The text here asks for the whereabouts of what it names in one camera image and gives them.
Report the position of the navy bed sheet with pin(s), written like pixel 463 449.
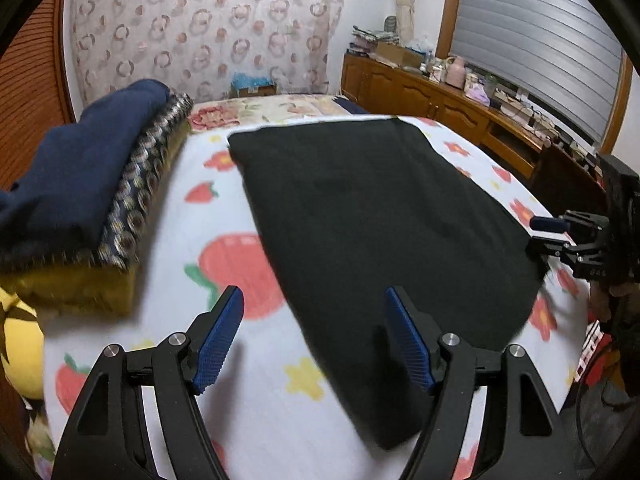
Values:
pixel 352 105

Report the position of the yellow plush toy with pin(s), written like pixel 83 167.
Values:
pixel 20 345

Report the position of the person's right hand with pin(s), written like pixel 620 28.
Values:
pixel 602 302

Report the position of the small grey fan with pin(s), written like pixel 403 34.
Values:
pixel 390 23

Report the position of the wooden cabinet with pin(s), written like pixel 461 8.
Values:
pixel 415 100

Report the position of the stack of folded towels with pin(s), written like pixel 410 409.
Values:
pixel 372 39

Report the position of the navy blanket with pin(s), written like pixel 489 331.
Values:
pixel 75 170

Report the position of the beige window curtain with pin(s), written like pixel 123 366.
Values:
pixel 404 5

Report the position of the purple tissue pack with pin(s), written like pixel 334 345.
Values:
pixel 480 95

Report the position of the red white printed cloth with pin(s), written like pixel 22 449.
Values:
pixel 590 350

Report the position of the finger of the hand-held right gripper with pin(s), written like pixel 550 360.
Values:
pixel 565 252
pixel 565 223

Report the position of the wooden louvre door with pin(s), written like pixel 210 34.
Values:
pixel 35 85

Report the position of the black printed t-shirt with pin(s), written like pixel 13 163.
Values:
pixel 375 220

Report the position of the wooden window frame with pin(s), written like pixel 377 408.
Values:
pixel 449 10

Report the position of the pink thermos jug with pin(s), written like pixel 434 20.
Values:
pixel 456 72

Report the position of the grey window blind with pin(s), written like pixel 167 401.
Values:
pixel 535 35

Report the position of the cardboard box with blue cloth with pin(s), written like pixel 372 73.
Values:
pixel 252 87

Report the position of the dark wooden chair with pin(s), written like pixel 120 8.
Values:
pixel 565 180

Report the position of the strawberry print blanket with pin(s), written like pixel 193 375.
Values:
pixel 215 200

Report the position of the floral bedsheet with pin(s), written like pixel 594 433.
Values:
pixel 260 110

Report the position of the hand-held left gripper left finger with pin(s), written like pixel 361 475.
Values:
pixel 217 345

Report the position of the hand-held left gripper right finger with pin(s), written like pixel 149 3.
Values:
pixel 410 345

